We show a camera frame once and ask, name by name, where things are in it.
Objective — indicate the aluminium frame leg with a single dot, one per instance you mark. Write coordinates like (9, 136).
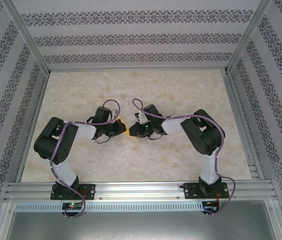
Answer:
(279, 222)
(1, 222)

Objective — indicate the aluminium side rail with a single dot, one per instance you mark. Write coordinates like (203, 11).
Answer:
(234, 100)
(33, 125)

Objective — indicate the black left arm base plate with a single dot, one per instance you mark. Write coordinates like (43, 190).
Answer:
(90, 191)

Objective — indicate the yellow square paper sheet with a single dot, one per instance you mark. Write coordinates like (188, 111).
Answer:
(124, 125)

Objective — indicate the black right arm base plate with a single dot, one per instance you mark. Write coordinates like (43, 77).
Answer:
(192, 191)

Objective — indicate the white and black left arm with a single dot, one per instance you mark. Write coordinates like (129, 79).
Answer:
(85, 131)

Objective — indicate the aluminium mounting rail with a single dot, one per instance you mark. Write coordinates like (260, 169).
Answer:
(138, 190)

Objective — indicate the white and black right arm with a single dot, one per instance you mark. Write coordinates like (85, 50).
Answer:
(173, 126)

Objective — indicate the aluminium frame post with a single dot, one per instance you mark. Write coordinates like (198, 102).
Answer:
(28, 37)
(248, 37)

